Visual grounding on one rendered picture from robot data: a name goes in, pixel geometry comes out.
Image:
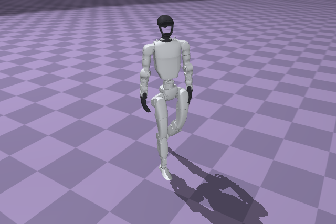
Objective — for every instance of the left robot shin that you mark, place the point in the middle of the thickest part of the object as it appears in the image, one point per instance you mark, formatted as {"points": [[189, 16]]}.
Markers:
{"points": [[171, 132]]}

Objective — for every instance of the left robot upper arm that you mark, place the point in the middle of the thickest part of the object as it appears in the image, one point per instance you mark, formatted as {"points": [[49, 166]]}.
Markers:
{"points": [[185, 47]]}

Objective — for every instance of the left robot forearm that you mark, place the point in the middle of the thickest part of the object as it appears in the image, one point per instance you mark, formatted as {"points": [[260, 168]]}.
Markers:
{"points": [[188, 79]]}

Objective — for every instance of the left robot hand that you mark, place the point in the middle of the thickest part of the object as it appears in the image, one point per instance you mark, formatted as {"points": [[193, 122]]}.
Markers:
{"points": [[189, 90]]}

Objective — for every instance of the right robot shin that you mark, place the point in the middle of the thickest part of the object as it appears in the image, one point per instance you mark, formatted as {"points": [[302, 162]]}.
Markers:
{"points": [[162, 146]]}

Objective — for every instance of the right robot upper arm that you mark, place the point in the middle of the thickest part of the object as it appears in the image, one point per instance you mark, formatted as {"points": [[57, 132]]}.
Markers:
{"points": [[146, 60]]}

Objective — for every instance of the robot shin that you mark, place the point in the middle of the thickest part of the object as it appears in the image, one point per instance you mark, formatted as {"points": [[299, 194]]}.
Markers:
{"points": [[162, 146], [171, 132]]}

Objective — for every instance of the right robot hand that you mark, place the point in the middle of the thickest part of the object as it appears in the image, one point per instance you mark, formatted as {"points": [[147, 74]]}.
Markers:
{"points": [[143, 101]]}

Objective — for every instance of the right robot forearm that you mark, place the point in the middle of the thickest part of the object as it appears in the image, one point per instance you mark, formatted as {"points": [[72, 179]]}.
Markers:
{"points": [[143, 85]]}

